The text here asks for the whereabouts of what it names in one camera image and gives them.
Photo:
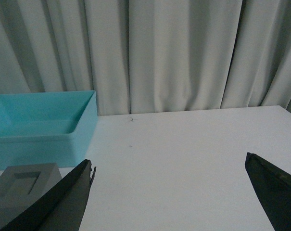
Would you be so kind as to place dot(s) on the white pleated curtain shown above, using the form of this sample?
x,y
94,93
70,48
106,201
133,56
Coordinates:
x,y
145,56

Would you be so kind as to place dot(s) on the gray block with square hole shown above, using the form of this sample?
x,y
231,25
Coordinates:
x,y
21,186

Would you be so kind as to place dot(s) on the light blue plastic box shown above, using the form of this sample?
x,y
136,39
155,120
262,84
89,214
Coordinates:
x,y
48,127

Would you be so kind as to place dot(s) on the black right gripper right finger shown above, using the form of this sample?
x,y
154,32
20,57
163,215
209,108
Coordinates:
x,y
272,186

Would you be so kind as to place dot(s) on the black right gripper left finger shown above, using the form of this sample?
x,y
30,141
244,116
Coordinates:
x,y
62,207

